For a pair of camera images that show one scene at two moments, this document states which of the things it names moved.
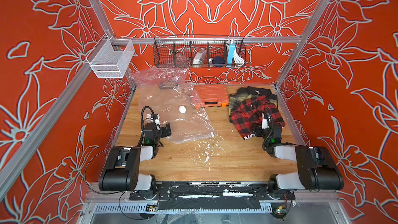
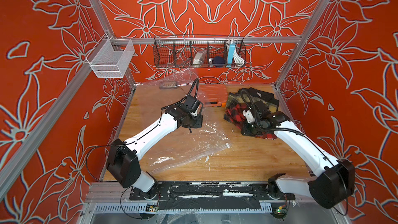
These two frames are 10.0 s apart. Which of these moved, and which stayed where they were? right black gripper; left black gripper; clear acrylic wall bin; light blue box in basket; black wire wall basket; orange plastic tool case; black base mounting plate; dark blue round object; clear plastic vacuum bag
Moved: clear plastic vacuum bag; left black gripper; right black gripper
Stayed: black wire wall basket; dark blue round object; orange plastic tool case; clear acrylic wall bin; black base mounting plate; light blue box in basket
